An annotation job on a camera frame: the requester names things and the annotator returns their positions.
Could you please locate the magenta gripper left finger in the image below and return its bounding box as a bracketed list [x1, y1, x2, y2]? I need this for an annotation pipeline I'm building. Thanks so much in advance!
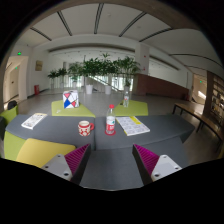
[42, 144, 91, 182]

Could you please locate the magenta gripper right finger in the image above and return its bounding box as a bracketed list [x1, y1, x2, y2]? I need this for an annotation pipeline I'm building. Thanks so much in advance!
[132, 144, 181, 183]

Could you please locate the plastic water bottle red label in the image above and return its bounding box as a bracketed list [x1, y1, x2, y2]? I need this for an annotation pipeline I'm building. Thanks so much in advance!
[106, 104, 115, 132]

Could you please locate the yellow green chair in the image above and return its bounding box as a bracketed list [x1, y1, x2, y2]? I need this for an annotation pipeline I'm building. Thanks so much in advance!
[4, 131, 76, 168]

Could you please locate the red white patterned mug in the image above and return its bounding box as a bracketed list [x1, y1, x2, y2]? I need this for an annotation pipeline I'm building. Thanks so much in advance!
[78, 120, 94, 136]

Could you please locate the yellow white booklet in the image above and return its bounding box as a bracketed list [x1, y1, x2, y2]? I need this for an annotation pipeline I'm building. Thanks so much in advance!
[116, 116, 150, 136]

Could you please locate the red round coaster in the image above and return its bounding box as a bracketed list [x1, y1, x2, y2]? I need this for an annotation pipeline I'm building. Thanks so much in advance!
[105, 130, 116, 136]

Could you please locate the white magazine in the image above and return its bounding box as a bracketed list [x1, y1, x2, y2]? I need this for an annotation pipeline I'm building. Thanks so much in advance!
[21, 113, 47, 130]

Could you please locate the colourful geometric box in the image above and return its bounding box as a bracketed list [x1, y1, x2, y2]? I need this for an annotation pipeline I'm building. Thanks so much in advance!
[63, 90, 79, 109]

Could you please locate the wooden bench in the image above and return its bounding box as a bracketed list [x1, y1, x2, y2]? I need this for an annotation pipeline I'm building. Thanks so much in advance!
[172, 103, 224, 146]

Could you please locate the clear bottle on green table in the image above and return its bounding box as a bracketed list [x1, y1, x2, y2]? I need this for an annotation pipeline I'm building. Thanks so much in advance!
[123, 91, 129, 107]

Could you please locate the red fire extinguisher box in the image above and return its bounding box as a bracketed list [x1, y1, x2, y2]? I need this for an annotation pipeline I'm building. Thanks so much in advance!
[34, 85, 40, 95]

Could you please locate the wooden bookshelf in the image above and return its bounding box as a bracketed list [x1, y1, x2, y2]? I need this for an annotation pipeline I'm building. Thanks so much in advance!
[203, 71, 224, 126]

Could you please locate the potted plant white pot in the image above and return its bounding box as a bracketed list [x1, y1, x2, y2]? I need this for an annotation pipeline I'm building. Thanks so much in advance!
[83, 58, 100, 94]
[100, 53, 117, 95]

